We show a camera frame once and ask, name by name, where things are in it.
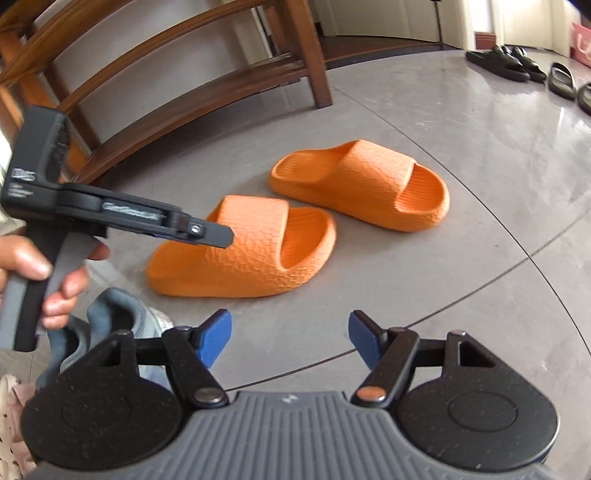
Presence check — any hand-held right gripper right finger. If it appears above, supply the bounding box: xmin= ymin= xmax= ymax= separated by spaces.
xmin=348 ymin=310 xmax=509 ymax=409

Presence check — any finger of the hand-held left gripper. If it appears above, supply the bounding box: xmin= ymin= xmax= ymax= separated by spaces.
xmin=159 ymin=212 xmax=234 ymax=249

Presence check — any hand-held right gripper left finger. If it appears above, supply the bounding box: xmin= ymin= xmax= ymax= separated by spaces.
xmin=59 ymin=309 xmax=232 ymax=409

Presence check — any orange slipper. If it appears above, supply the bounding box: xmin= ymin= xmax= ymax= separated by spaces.
xmin=145 ymin=195 xmax=337 ymax=299
xmin=269 ymin=140 xmax=451 ymax=233

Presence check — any grey sneaker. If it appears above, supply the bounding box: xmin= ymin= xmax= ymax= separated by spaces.
xmin=34 ymin=288 xmax=175 ymax=393

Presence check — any wooden shoe rack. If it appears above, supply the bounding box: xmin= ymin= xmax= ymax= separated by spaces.
xmin=0 ymin=0 xmax=334 ymax=186

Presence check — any person's left hand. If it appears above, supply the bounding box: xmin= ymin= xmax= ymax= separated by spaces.
xmin=0 ymin=234 xmax=112 ymax=331

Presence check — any white room door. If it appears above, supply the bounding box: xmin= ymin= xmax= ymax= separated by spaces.
xmin=492 ymin=0 xmax=574 ymax=51
xmin=318 ymin=0 xmax=441 ymax=41

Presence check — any pink bag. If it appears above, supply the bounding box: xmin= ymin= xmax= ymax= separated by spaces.
xmin=571 ymin=21 xmax=591 ymax=70

